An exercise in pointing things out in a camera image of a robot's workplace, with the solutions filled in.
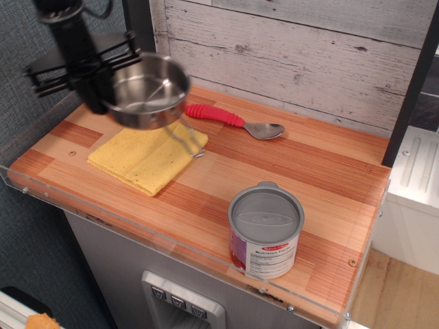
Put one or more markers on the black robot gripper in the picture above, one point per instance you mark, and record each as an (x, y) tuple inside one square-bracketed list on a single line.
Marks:
[(81, 61)]

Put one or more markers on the small stainless steel pot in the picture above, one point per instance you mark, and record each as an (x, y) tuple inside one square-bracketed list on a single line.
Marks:
[(151, 94)]

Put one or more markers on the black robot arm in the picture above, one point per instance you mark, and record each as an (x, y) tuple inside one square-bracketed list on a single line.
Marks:
[(60, 8)]

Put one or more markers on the yellow folded cloth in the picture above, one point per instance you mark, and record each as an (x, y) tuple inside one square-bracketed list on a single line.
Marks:
[(148, 159)]

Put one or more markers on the clear acrylic table guard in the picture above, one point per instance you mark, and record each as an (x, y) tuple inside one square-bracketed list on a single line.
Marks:
[(335, 172)]

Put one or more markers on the grey toy fridge cabinet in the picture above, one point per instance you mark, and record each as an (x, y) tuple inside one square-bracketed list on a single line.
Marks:
[(118, 262)]

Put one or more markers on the toy food can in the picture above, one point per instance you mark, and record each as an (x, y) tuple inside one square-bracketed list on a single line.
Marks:
[(265, 222)]

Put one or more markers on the orange plush object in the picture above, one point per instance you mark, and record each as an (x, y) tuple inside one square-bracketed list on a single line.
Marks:
[(41, 321)]

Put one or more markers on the white side cabinet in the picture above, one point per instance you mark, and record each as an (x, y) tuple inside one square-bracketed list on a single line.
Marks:
[(407, 226)]

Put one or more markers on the black left vertical post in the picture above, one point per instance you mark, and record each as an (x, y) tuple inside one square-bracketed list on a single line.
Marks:
[(138, 18)]

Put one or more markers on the black vertical post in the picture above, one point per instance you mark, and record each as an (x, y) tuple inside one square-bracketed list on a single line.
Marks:
[(138, 18), (421, 70)]

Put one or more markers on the red-handled metal spoon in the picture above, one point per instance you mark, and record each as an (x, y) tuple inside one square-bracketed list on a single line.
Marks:
[(260, 131)]

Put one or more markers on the black right vertical post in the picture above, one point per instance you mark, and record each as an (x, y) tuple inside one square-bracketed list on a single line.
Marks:
[(421, 70)]

